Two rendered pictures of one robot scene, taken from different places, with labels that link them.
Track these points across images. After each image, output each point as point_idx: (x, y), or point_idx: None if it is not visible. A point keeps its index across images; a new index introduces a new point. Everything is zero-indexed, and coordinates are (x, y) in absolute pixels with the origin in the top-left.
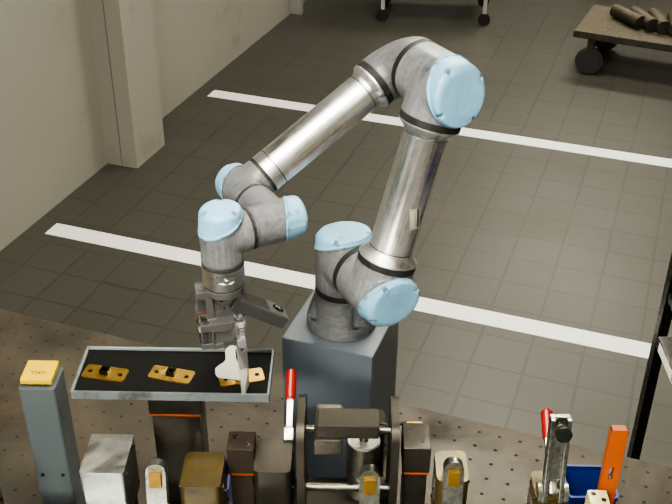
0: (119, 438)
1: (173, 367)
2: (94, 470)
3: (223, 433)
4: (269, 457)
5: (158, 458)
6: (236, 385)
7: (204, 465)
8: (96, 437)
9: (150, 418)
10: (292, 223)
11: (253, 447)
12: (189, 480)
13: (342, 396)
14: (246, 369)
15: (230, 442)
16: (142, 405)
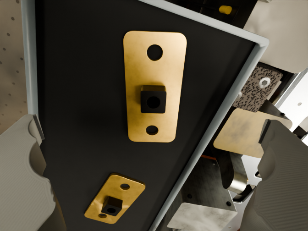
0: (183, 211)
1: (91, 195)
2: (220, 227)
3: (21, 18)
4: (288, 41)
5: (231, 185)
6: (178, 110)
7: (246, 132)
8: (173, 224)
9: (8, 75)
10: None
11: (277, 73)
12: (261, 149)
13: None
14: None
15: (244, 105)
16: None
